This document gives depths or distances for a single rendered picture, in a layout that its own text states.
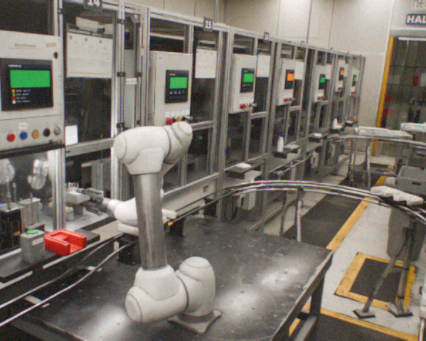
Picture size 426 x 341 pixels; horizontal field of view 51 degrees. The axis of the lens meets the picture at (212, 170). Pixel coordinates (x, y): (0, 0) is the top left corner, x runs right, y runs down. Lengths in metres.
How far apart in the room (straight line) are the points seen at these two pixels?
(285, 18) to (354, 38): 1.60
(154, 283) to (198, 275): 0.20
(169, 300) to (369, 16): 8.90
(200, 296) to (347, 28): 8.79
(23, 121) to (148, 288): 0.85
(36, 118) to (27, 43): 0.30
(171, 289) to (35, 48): 1.12
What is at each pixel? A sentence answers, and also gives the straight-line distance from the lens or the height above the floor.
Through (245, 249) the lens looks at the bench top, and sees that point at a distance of 2.72.
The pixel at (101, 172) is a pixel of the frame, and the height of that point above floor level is 1.11.
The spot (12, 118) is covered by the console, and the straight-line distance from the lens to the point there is 1.96.
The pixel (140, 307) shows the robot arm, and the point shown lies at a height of 0.86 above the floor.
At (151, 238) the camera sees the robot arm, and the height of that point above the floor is 1.10.
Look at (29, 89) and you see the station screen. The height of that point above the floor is 1.61.
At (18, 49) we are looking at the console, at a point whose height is 1.77.
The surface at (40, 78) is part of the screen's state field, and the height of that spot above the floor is 1.65.
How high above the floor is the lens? 1.76
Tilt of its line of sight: 14 degrees down
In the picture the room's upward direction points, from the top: 4 degrees clockwise
